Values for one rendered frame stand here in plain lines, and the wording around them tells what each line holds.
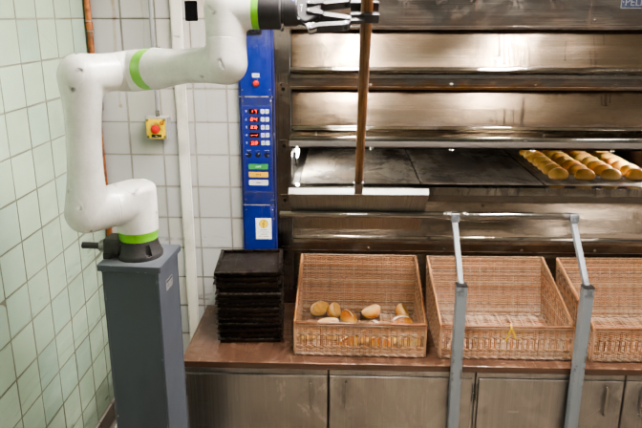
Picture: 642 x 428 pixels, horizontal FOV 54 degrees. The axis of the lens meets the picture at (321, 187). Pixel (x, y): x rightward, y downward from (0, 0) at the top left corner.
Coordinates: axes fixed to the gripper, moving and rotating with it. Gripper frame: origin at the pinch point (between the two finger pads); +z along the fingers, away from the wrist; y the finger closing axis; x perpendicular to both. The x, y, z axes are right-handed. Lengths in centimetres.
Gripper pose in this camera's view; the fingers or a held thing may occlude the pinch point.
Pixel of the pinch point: (365, 11)
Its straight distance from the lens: 161.7
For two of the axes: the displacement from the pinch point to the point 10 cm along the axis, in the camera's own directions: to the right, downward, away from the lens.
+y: -0.4, 9.0, -4.4
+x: -0.2, -4.4, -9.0
